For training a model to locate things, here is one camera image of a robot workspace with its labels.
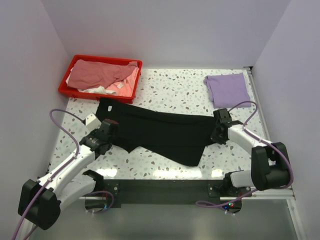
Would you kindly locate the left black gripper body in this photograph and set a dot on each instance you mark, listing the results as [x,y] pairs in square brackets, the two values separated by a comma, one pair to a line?
[93,133]

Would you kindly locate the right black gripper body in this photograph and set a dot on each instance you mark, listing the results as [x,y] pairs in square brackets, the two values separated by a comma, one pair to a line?
[216,138]

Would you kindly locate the black t shirt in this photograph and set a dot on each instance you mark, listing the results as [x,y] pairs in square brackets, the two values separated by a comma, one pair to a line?
[178,137]

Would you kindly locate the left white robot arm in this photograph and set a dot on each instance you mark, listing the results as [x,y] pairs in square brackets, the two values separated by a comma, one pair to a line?
[42,201]

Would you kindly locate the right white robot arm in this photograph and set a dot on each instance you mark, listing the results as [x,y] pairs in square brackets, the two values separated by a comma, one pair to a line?
[270,165]

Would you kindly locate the folded lavender t shirt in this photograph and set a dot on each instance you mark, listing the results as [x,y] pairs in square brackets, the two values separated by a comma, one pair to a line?
[227,91]

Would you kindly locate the light pink t shirt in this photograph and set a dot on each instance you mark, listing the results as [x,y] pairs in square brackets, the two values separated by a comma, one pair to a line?
[125,87]

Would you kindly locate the red plastic bin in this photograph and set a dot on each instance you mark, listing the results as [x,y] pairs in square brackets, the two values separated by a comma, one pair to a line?
[73,93]

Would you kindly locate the dusty pink t shirt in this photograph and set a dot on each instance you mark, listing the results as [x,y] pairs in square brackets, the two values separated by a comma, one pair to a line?
[113,73]

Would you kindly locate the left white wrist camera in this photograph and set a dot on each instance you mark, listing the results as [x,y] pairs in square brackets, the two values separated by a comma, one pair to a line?
[92,122]

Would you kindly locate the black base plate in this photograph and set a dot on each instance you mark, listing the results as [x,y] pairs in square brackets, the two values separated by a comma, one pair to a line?
[163,192]

